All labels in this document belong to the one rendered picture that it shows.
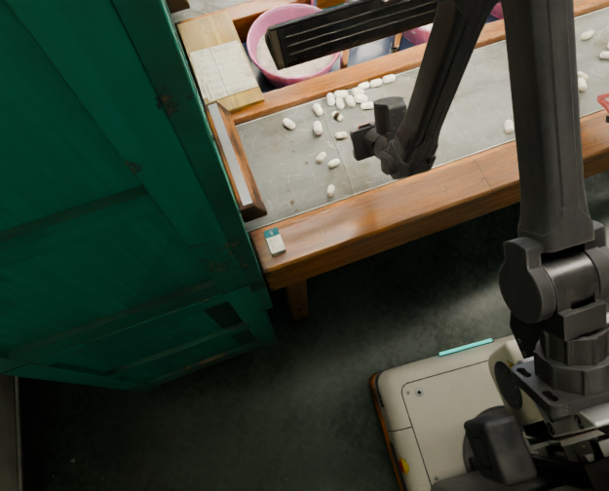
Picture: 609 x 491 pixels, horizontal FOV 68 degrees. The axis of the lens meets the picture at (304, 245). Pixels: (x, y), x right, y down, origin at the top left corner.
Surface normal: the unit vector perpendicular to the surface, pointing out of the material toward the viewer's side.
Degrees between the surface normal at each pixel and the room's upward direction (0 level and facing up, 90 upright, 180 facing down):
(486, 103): 0
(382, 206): 0
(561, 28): 35
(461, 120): 0
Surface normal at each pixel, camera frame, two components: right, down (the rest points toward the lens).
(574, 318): 0.22, 0.25
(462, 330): -0.02, -0.35
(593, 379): -0.05, 0.31
